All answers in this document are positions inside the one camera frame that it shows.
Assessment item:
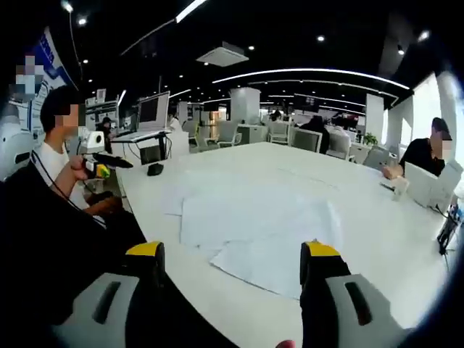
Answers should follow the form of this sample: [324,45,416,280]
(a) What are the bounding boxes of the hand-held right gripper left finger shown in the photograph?
[50,241,171,348]

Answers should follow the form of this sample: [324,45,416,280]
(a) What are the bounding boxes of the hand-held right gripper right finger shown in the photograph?
[299,239,414,348]

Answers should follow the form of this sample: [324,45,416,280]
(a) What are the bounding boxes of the pile of white printing papers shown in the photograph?
[165,183,345,300]

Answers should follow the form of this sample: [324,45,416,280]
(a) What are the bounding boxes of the person's left hand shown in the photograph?
[70,157,91,181]

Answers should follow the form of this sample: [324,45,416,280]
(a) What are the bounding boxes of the white storage shelf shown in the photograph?
[86,88,120,128]

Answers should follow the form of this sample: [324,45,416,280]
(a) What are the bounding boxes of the black laptop stand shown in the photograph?
[110,132,174,160]

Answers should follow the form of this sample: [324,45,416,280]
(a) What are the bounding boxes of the monitor on stand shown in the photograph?
[110,90,172,143]

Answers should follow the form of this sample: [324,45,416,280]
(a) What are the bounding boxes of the white side desk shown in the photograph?
[165,130,191,157]

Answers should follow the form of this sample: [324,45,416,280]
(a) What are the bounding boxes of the white worn device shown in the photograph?
[0,108,41,178]

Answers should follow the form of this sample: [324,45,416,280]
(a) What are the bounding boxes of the white table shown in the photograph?
[115,141,454,348]

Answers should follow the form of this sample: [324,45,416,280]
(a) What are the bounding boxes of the group of white office chairs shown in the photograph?
[181,117,394,170]

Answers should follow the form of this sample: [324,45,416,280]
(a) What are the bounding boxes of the black pen holder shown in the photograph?
[436,202,464,257]

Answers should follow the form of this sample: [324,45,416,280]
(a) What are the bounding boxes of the ceiling air conditioner unit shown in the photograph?
[195,41,250,68]

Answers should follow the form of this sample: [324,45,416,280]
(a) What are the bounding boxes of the long straight ceiling light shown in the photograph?
[175,0,210,23]

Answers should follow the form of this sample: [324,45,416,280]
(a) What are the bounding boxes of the long curved ceiling light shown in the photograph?
[212,67,410,90]

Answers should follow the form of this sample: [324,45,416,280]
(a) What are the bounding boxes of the thin black cable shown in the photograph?
[30,150,108,228]

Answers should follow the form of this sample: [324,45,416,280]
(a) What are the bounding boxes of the blue white wall poster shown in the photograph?
[7,25,79,131]

